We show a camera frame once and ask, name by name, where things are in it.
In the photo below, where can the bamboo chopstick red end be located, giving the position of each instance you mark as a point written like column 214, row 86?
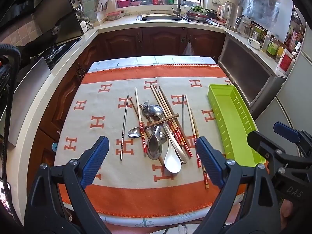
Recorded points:
column 173, row 131

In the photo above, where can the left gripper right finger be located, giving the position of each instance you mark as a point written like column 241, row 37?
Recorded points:
column 259, row 212

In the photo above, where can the wooden handled small spoon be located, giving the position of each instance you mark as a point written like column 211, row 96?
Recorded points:
column 151, row 125

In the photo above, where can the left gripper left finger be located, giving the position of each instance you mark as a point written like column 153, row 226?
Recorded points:
column 45, row 212

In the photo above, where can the bamboo chopstick red band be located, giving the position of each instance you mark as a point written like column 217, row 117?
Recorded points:
column 140, row 123

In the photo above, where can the steel basin with vegetables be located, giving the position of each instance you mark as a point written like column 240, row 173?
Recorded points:
column 197, row 13

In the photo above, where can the white bowl on counter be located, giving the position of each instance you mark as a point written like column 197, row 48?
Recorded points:
column 253, row 43

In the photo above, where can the steel kitchen sink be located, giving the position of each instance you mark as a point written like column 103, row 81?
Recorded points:
column 158, row 17

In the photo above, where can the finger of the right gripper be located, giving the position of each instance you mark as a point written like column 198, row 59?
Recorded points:
column 301, row 138
column 263, row 143

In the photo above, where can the person right hand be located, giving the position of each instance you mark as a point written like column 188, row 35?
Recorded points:
column 286, row 210

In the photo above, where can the green plastic utensil tray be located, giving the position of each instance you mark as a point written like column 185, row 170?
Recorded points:
column 235, row 123

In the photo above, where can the red labelled jar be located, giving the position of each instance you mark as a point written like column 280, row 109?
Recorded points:
column 285, row 61

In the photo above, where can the steel fork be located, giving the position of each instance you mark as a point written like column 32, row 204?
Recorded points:
column 146, row 112

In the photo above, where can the white ceramic soup spoon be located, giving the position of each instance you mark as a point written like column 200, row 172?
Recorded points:
column 171, row 161

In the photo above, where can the steel countertop oven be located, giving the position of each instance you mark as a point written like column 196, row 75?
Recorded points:
column 256, row 78

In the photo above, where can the orange beige H-pattern cloth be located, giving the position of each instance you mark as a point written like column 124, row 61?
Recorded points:
column 130, row 189

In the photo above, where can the green oil bottle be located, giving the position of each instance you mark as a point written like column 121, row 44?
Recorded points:
column 273, row 46

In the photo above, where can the dark wood long chopstick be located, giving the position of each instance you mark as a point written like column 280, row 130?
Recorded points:
column 181, row 132

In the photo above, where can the white electric kettle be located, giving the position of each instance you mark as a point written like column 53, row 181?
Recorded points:
column 230, row 13

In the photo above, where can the wooden cutting board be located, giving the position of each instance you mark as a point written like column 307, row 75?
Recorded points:
column 102, row 0

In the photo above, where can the steel kitchen faucet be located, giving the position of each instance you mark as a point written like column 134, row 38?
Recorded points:
column 177, row 11

